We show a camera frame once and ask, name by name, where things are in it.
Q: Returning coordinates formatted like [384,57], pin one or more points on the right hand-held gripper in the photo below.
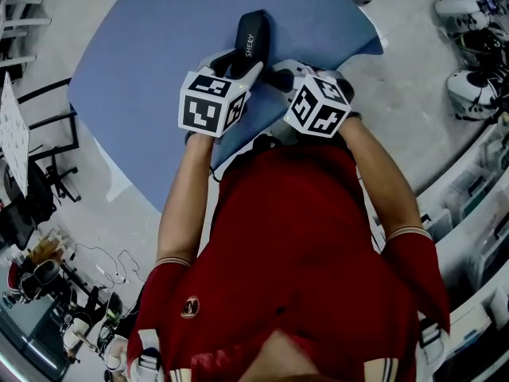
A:
[318,106]

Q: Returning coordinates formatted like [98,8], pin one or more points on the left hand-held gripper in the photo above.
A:
[200,111]

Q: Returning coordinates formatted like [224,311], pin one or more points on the black glasses case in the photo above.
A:
[254,26]

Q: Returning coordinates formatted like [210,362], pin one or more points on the person's right forearm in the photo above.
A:
[381,181]

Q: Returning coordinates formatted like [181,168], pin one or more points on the person's left forearm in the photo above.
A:
[183,205]

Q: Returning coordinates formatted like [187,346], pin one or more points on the table with blue cover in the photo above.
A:
[159,74]

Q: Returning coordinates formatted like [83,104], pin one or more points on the person's red shirt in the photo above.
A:
[286,233]

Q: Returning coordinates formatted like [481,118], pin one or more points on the white helmet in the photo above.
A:
[457,8]
[465,90]

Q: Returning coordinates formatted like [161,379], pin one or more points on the white dotted board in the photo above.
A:
[14,133]

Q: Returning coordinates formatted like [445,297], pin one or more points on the black office chair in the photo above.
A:
[36,197]

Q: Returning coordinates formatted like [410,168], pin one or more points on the white shelf with bins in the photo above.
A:
[457,245]

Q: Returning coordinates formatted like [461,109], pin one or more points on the grey and red helmet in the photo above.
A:
[43,271]

